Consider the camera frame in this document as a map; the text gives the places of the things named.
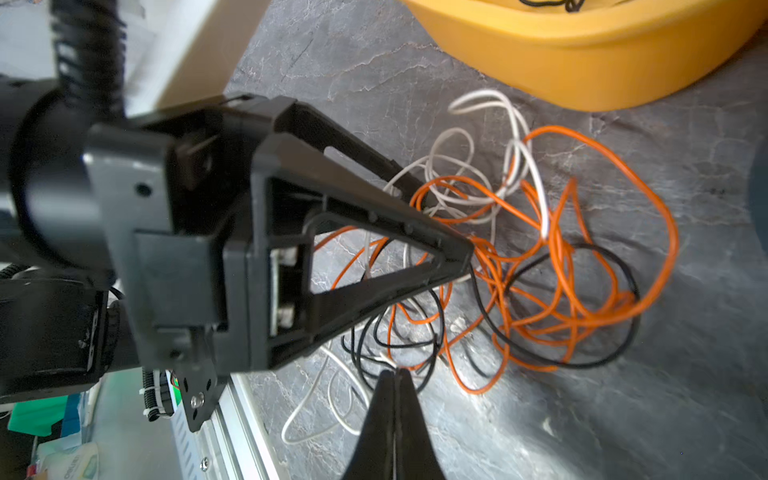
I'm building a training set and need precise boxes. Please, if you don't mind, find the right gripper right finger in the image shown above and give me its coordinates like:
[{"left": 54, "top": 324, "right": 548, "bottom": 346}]
[{"left": 394, "top": 369, "right": 445, "bottom": 479}]

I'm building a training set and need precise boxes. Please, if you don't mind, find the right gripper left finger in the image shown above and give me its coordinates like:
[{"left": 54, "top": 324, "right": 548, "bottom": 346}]
[{"left": 342, "top": 371, "right": 395, "bottom": 480}]

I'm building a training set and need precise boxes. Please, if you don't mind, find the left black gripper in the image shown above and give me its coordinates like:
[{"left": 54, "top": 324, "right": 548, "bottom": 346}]
[{"left": 83, "top": 97, "right": 474, "bottom": 432}]

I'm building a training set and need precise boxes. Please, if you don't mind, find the black cable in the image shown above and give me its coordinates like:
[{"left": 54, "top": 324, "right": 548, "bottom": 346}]
[{"left": 341, "top": 242, "right": 641, "bottom": 394}]

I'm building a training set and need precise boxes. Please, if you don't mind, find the white cable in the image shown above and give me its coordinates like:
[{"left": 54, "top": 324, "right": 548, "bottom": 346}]
[{"left": 280, "top": 88, "right": 551, "bottom": 445}]

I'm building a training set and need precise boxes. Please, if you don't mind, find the orange cable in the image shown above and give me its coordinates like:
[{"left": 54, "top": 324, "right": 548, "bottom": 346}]
[{"left": 311, "top": 124, "right": 680, "bottom": 396}]

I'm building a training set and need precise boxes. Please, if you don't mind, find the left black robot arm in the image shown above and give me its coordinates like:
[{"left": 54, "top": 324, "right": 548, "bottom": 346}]
[{"left": 1, "top": 1, "right": 473, "bottom": 431}]

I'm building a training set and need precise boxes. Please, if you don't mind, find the left yellow plastic bin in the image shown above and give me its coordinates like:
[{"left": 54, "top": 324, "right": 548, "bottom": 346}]
[{"left": 406, "top": 1, "right": 767, "bottom": 112}]

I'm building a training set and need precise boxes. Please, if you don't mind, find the teal plastic bin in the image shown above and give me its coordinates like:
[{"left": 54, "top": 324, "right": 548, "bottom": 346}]
[{"left": 747, "top": 137, "right": 768, "bottom": 253}]

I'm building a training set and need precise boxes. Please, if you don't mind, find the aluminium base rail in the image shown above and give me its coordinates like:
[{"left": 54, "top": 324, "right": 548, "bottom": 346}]
[{"left": 170, "top": 374, "right": 290, "bottom": 479}]

